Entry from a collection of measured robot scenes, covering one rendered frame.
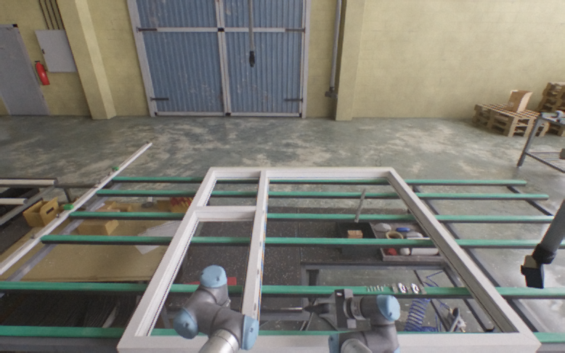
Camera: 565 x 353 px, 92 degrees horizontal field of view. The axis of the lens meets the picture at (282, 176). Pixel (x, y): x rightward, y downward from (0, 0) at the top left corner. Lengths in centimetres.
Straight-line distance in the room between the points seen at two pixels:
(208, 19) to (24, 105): 540
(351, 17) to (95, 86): 609
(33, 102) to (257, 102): 581
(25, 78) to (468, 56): 1082
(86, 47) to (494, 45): 936
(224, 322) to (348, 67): 651
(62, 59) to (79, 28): 97
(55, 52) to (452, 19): 913
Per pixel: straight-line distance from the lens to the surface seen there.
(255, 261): 139
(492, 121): 799
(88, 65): 816
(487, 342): 135
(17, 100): 1002
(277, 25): 709
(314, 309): 122
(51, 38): 874
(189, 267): 193
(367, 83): 752
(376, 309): 103
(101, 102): 824
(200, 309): 84
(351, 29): 692
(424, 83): 803
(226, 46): 724
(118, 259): 208
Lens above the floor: 190
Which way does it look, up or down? 27 degrees down
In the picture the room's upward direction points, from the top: straight up
